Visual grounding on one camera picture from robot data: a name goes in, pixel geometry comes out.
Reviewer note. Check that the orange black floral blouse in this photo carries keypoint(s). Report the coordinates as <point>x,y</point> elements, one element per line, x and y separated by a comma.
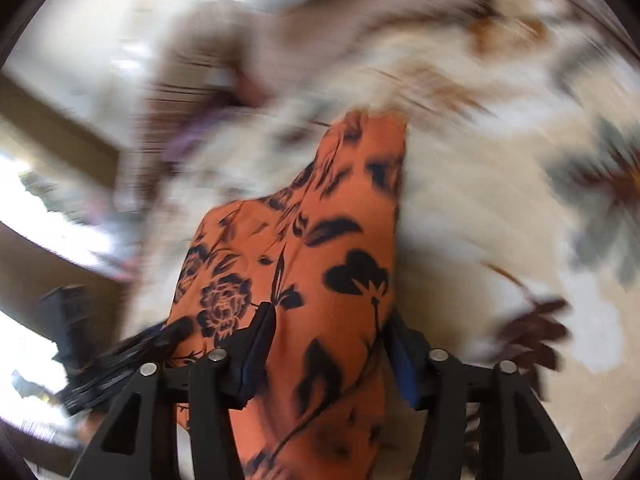
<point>320,252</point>

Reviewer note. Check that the striped beige rolled quilt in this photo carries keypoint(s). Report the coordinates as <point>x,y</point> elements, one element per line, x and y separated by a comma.
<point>203,55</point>

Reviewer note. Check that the purple cloth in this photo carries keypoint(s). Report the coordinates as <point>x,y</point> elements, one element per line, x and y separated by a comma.
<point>195,130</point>

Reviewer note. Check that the glass window door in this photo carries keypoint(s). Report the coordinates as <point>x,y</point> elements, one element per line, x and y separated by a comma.
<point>60,232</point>

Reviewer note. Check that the cream leaf pattern blanket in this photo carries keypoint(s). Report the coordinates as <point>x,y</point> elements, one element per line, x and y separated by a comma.
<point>517,237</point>

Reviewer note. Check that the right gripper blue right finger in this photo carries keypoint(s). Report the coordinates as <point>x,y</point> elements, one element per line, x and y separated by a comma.
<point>518,439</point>

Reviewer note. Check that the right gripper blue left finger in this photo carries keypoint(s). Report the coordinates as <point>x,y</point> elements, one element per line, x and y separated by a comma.
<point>138,436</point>

